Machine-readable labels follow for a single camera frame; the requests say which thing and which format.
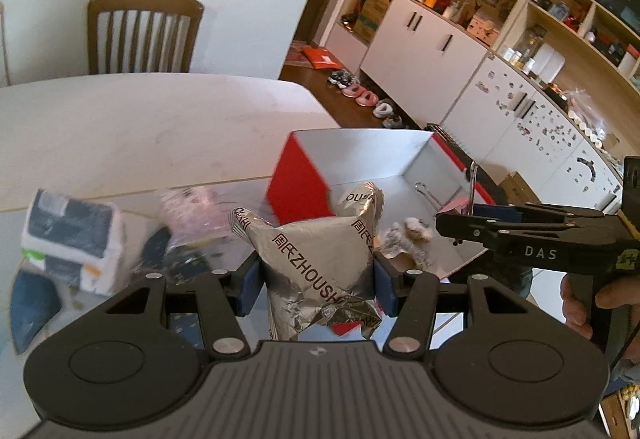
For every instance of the person's right hand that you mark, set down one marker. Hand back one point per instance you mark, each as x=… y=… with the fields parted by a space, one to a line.
x=620 y=293

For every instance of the white blue tissue pack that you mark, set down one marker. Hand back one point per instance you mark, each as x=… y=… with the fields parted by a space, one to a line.
x=80 y=243

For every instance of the white storage cabinet wall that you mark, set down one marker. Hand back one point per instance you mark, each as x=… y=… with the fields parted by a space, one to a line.
x=544 y=89

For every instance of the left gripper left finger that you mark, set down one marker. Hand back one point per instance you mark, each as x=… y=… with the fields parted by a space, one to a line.
x=247 y=284

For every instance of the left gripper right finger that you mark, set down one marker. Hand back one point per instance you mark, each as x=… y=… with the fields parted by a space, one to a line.
x=385 y=284

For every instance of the silver foil snack bag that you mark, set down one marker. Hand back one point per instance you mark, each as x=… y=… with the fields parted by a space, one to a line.
x=319 y=271

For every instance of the pink clear plastic packet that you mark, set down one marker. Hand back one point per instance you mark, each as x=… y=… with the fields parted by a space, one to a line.
x=194 y=215

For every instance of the pink binder clip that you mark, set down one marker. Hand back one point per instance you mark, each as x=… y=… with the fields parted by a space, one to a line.
x=462 y=205

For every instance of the red white cardboard box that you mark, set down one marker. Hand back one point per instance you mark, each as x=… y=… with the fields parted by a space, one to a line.
x=416 y=171

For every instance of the wooden slat-back chair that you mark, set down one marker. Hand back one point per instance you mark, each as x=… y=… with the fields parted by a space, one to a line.
x=142 y=36

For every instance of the orange parcel bag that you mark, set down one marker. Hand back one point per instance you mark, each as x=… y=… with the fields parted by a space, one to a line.
x=321 y=59

